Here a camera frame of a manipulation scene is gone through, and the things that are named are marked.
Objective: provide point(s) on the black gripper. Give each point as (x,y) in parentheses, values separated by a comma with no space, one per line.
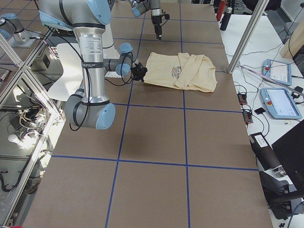
(156,22)
(138,71)

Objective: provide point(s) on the cream long-sleeve printed shirt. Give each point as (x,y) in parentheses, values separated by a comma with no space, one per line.
(183,71)

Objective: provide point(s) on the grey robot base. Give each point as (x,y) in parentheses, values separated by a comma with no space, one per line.
(14,32)

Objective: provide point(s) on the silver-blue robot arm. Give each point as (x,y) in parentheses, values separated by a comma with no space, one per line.
(89,106)
(140,7)

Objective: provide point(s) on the black bottle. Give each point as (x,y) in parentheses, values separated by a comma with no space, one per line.
(226,18)

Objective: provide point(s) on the red bottle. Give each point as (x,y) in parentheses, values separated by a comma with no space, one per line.
(221,7)

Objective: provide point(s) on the orange terminal block far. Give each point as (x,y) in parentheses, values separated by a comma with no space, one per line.
(242,97)

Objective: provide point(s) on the orange terminal block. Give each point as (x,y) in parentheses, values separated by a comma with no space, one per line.
(247,115)
(242,97)

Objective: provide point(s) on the orange terminal block near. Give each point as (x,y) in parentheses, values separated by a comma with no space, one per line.
(247,115)

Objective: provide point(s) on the small black square pad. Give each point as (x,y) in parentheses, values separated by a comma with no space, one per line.
(259,110)

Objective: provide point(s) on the far blue teach pendant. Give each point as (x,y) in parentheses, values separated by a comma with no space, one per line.
(278,71)

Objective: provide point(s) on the blue teach pendant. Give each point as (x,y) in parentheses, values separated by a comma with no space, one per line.
(280,104)
(278,71)

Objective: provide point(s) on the near blue teach pendant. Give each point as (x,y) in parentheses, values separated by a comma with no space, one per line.
(280,104)

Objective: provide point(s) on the black cylinder with label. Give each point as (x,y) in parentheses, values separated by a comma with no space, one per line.
(263,151)

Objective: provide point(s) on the black monitor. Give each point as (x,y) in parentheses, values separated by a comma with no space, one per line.
(289,149)

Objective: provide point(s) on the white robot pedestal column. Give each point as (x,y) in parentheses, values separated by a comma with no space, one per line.
(109,50)

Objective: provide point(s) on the aluminium frame rail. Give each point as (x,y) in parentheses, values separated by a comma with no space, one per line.
(15,170)

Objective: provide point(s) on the aluminium frame post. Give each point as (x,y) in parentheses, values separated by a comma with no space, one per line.
(257,13)

